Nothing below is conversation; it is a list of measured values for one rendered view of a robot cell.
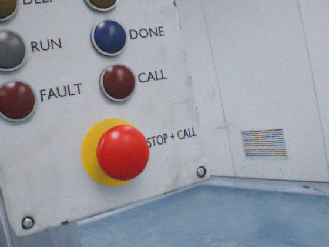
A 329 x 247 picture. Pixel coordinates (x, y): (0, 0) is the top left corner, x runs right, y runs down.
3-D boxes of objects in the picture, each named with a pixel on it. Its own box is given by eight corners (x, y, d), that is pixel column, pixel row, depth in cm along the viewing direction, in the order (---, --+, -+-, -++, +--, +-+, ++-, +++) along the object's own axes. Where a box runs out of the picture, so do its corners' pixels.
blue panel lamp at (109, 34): (131, 50, 32) (124, 16, 31) (98, 54, 30) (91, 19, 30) (127, 52, 32) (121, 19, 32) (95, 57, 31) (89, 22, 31)
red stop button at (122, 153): (158, 173, 30) (147, 119, 30) (108, 187, 28) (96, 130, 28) (133, 170, 34) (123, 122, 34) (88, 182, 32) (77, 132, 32)
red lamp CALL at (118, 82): (140, 96, 32) (133, 61, 32) (107, 102, 30) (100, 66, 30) (136, 96, 33) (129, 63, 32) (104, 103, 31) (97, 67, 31)
